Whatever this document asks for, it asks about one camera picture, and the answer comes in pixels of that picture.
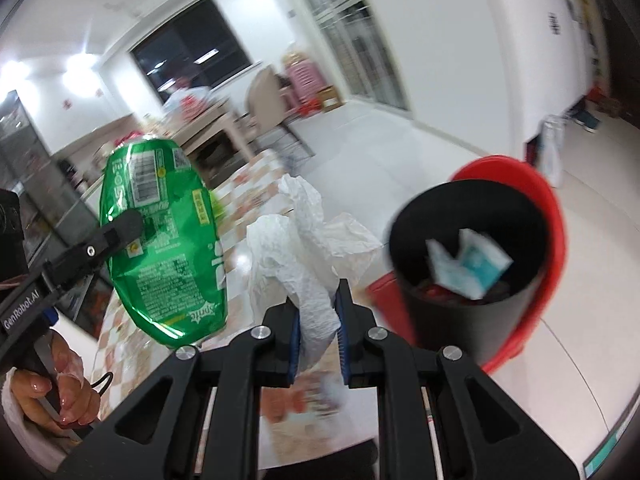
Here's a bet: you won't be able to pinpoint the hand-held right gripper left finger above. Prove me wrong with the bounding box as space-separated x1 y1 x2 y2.
54 296 303 480

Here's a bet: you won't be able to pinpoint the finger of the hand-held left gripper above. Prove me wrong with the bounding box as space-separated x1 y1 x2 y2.
42 209 144 292

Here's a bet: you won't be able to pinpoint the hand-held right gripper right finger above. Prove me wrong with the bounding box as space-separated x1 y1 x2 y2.
334 279 583 480

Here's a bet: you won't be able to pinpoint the white paper towel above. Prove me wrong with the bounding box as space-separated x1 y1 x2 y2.
246 173 384 377

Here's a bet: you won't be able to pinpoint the crushed green soda can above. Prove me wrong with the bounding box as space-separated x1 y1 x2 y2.
97 137 229 352

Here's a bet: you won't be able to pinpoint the black trash bin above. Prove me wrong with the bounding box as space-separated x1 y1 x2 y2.
388 178 552 369

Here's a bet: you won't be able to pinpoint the white teal paper packet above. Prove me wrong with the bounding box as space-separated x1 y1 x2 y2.
424 228 515 302

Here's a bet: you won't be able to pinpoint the person's left hand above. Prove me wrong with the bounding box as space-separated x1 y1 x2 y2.
9 331 102 431

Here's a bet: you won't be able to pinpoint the glass display cabinet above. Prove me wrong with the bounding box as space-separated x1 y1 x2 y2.
0 89 117 337

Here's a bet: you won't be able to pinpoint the beige side table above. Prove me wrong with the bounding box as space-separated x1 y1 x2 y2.
169 100 257 172

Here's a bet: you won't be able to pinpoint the white red-printed plastic bag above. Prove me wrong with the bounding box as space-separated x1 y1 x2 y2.
164 76 222 117

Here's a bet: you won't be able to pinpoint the dark window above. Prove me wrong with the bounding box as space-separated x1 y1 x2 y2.
129 0 252 104

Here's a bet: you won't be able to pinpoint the beige upholstered chairs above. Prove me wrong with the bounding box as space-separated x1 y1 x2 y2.
246 66 312 157

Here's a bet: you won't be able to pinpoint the red bin black liner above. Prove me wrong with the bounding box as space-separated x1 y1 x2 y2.
366 155 572 376

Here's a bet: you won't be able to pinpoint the cardboard box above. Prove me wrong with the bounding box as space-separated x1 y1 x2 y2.
319 84 344 112

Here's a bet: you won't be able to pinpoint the pink plastic stools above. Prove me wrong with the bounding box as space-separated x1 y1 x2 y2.
281 56 327 112

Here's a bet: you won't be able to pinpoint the sliding glass door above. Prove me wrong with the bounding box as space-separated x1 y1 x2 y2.
314 0 417 112

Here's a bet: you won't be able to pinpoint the blue shoes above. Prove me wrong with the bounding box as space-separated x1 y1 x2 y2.
574 109 602 134

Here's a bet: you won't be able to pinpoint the white storage cabinet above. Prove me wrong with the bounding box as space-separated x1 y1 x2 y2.
486 0 603 162

